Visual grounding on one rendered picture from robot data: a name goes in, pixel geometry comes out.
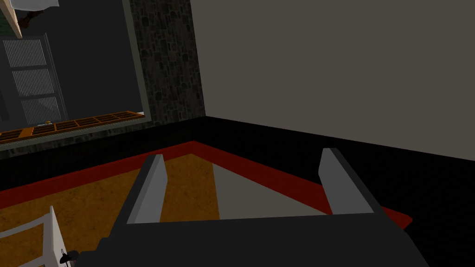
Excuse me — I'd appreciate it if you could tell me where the white wooden chair frame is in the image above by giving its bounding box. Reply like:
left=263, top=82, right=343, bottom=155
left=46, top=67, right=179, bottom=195
left=0, top=205, right=71, bottom=267

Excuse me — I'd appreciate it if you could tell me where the brown panelled door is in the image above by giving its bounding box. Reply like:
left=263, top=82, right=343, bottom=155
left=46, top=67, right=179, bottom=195
left=0, top=110, right=146, bottom=146

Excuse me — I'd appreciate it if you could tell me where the grey louvred door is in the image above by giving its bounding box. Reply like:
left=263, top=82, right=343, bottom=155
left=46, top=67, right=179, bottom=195
left=1, top=34, right=69, bottom=126

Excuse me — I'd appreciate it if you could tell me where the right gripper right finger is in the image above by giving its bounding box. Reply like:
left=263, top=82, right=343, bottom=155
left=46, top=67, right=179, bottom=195
left=318, top=147, right=385, bottom=216

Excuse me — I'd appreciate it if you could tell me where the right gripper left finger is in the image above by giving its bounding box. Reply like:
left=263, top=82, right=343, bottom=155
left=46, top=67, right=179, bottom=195
left=126, top=153, right=168, bottom=225

